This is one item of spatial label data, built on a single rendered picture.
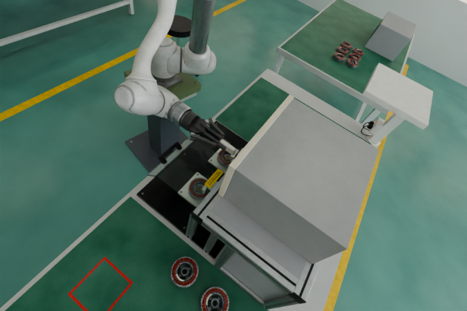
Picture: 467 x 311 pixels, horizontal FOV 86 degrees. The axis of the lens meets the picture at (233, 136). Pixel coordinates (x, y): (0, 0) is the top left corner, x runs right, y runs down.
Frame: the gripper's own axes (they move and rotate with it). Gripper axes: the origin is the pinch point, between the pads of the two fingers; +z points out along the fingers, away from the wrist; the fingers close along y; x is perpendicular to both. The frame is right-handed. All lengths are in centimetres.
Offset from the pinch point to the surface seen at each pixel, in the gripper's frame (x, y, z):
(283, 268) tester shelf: -6.7, 21.4, 38.6
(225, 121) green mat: -43, -46, -23
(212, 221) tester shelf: -6.7, 23.7, 11.9
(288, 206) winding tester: 13.5, 14.0, 28.0
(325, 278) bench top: -43, -1, 66
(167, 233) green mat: -43, 28, -4
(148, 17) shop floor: -118, -185, -238
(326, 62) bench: -43, -172, 3
